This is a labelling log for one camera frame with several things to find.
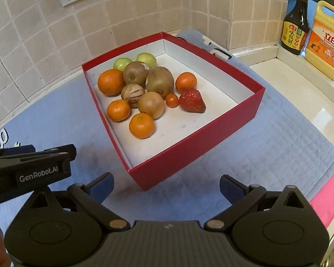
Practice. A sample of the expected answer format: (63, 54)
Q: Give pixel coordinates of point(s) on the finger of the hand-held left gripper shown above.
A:
(64, 150)
(16, 148)

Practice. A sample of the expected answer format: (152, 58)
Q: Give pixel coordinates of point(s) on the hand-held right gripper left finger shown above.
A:
(101, 187)

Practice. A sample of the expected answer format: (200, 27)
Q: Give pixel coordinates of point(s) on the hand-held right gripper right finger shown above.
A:
(232, 187)

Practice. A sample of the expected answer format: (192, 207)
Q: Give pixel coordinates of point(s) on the red cardboard box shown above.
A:
(211, 133)

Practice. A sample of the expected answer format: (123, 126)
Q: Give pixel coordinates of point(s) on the red strawberry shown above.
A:
(192, 101)

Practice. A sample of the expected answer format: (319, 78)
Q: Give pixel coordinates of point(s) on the green round fruit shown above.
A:
(121, 63)
(147, 59)

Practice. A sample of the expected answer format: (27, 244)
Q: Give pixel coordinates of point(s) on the blue quilted mat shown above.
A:
(267, 144)

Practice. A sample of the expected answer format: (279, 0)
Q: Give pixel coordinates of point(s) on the orange mandarin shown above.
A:
(142, 126)
(110, 82)
(118, 110)
(186, 82)

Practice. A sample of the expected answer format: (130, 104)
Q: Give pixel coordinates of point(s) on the striped pepino melon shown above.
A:
(132, 93)

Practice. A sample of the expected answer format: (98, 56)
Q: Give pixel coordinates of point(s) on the tan round fruit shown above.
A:
(151, 105)

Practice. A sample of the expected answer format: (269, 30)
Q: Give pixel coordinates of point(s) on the orange cherry tomato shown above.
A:
(172, 100)

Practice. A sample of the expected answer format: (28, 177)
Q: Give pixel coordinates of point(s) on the large brown kiwi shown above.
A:
(160, 80)

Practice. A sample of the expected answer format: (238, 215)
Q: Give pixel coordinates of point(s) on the yellow detergent bottle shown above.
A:
(325, 52)

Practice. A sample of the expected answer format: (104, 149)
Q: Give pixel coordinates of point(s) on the dark soy sauce bottle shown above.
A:
(295, 33)

